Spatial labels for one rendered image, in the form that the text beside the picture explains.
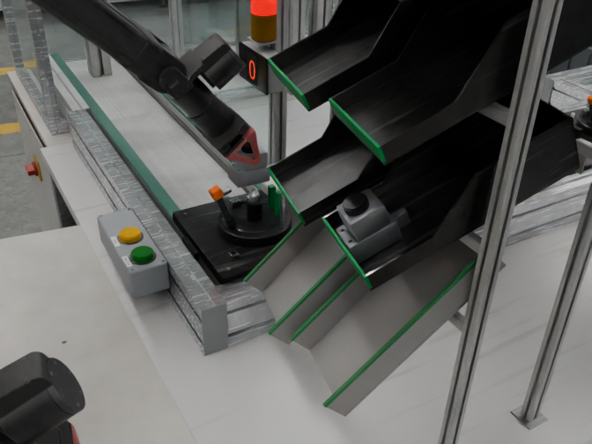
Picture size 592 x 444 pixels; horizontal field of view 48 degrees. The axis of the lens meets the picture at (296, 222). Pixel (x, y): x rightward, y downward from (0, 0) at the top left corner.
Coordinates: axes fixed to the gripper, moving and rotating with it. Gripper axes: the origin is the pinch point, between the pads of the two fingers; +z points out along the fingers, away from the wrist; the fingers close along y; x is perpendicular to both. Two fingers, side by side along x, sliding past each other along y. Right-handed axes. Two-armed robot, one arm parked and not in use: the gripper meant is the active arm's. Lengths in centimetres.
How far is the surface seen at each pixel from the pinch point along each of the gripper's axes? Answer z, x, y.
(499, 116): -19, -20, -50
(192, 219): 6.3, 16.4, 6.9
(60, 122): 8, 28, 81
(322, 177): -9.2, -4.2, -27.2
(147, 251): -1.0, 25.0, 0.6
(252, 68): -0.1, -12.9, 18.3
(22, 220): 75, 90, 184
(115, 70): 22, 8, 108
